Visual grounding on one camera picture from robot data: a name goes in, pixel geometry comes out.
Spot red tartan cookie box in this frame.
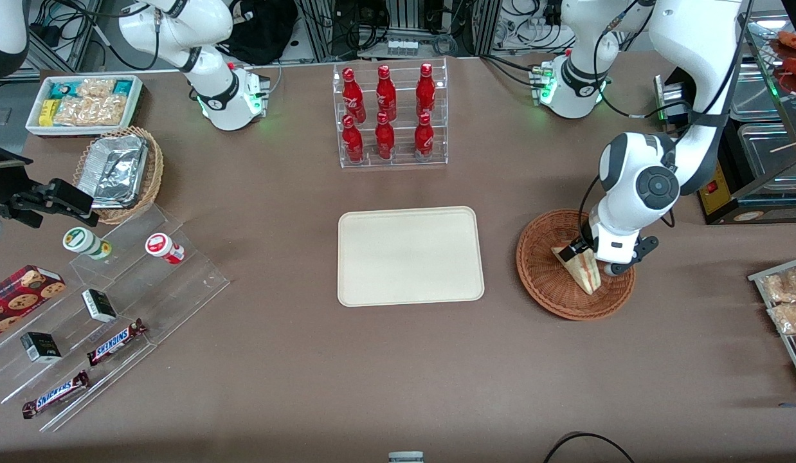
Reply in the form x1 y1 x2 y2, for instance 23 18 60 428
0 264 67 342

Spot black food warmer machine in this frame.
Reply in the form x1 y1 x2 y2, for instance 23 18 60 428
653 10 796 226

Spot green lidded yogurt cup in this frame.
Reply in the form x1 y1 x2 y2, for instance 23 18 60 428
62 227 113 262

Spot red lidded yogurt cup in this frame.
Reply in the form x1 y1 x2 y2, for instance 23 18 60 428
145 233 186 266

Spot clear acrylic bottle rack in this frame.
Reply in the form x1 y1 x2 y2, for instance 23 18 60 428
332 57 449 169

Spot black looped cable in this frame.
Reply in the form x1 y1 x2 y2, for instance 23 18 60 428
542 431 637 463

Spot Snickers chocolate bar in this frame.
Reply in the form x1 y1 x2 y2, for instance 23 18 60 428
22 370 92 420
86 318 149 367

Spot small black box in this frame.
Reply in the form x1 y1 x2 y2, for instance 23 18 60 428
20 332 63 365
82 289 118 323

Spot clear bag of pastries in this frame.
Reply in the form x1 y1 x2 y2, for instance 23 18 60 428
766 301 796 336
760 266 796 304

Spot black bag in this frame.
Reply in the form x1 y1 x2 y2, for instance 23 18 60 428
219 0 301 67

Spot cream rectangular tray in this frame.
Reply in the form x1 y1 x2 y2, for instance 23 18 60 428
337 206 485 308

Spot red cola bottle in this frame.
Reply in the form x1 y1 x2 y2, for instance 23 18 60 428
342 68 367 124
375 111 396 161
414 113 435 159
376 64 398 122
416 62 437 118
342 114 365 163

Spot light wicker basket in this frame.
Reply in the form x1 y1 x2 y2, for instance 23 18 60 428
73 126 165 226

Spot clear cracker bag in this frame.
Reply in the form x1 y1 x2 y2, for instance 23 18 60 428
53 94 128 127
76 78 116 99

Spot metal tray of snack bags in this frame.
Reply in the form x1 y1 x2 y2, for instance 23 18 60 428
748 255 796 394

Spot triangular sandwich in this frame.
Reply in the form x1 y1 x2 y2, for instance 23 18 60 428
551 244 602 296

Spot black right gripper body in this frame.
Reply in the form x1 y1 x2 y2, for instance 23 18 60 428
0 140 33 223

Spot steel warmer pan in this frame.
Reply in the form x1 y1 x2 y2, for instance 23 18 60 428
729 60 790 123
737 122 796 195

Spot stacked foil containers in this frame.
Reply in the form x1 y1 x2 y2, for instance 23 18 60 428
77 134 149 209

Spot clear acrylic step display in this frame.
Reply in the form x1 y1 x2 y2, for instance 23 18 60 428
0 204 231 433

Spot brown round wicker basket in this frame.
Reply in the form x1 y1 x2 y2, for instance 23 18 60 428
516 209 636 322

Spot white rectangular snack bin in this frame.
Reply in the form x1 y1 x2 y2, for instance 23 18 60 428
26 75 144 138

